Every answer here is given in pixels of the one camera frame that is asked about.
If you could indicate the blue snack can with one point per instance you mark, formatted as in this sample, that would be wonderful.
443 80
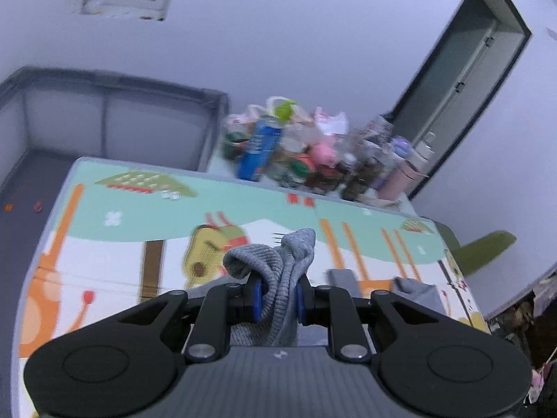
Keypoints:
259 148

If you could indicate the green chair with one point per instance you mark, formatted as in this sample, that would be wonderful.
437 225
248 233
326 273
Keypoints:
483 250

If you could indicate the small orange toy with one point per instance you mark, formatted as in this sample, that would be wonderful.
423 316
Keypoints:
8 207
38 205

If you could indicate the white thermos bottle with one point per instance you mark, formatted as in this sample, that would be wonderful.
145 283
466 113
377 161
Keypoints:
424 152

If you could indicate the grey sweatshirt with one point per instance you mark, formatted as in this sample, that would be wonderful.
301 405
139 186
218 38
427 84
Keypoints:
283 261

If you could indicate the white plastic bag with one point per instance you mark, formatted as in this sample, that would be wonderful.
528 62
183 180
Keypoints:
330 119

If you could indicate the cluster of jars and containers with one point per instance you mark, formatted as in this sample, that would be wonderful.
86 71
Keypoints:
357 174

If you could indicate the green lid jar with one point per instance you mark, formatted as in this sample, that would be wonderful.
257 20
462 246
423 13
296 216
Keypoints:
298 170

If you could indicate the printed play mat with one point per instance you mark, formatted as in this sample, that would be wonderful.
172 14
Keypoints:
130 226

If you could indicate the dark glass bottle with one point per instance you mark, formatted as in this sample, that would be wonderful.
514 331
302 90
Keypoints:
359 183

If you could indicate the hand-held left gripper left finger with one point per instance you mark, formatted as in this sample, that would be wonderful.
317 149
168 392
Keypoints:
257 302

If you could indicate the pink tumbler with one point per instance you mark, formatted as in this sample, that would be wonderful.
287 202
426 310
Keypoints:
400 180

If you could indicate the grey playpen fence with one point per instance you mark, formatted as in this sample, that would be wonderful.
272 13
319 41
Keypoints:
130 113

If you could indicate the purple bottle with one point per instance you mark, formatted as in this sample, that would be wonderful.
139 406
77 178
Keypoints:
400 146

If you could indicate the green white plastic bottle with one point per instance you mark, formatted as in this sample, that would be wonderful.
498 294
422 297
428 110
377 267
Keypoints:
283 109

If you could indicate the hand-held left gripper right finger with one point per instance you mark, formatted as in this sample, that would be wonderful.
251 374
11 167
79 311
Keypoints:
300 307

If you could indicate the pink pig toy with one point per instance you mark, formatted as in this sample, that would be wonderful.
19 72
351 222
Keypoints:
324 152

